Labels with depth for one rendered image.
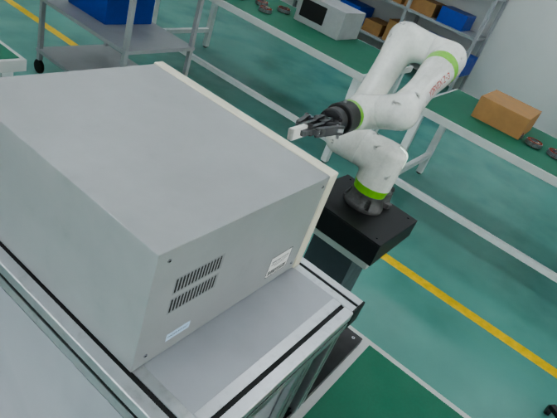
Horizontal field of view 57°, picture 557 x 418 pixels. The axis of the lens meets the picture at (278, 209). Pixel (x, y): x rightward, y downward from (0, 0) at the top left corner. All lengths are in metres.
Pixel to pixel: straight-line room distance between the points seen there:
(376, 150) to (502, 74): 6.00
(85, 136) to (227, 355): 0.36
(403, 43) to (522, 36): 5.76
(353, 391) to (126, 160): 0.83
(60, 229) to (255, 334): 0.32
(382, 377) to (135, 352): 0.83
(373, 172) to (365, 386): 0.73
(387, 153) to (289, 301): 0.94
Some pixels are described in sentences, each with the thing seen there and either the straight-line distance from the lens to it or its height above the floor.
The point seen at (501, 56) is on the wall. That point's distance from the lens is 7.66.
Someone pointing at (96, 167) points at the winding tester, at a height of 1.32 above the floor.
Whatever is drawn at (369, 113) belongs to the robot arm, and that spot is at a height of 1.21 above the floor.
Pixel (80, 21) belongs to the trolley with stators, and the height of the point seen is 0.55.
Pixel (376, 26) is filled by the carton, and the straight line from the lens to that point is 7.66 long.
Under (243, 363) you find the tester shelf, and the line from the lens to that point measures 0.76.
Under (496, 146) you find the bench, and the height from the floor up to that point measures 0.75.
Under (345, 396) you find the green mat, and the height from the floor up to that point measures 0.75.
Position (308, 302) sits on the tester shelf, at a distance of 0.90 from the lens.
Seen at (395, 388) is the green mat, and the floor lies 0.75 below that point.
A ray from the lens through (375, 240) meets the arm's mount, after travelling 1.69.
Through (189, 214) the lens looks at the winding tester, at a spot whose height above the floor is 1.32.
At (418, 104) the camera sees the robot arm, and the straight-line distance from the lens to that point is 1.55.
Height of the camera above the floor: 1.69
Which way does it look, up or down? 31 degrees down
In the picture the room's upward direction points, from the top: 21 degrees clockwise
